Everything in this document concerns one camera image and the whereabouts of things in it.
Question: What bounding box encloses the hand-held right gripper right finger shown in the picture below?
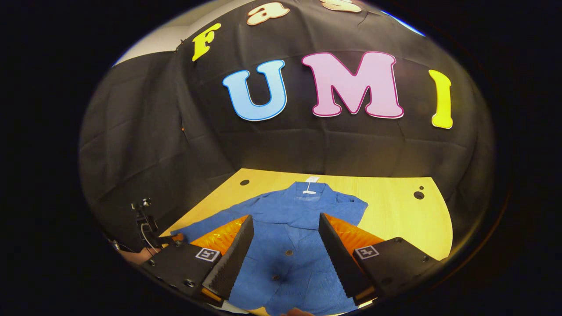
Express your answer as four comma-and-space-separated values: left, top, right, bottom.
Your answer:
318, 213, 441, 306

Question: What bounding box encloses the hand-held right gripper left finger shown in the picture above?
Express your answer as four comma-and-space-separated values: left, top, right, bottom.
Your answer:
140, 214, 255, 308

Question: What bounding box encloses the blue button shirt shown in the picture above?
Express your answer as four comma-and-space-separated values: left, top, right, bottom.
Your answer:
170, 181, 368, 316

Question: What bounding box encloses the black backdrop cloth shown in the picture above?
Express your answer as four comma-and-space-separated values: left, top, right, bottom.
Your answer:
79, 0, 496, 259

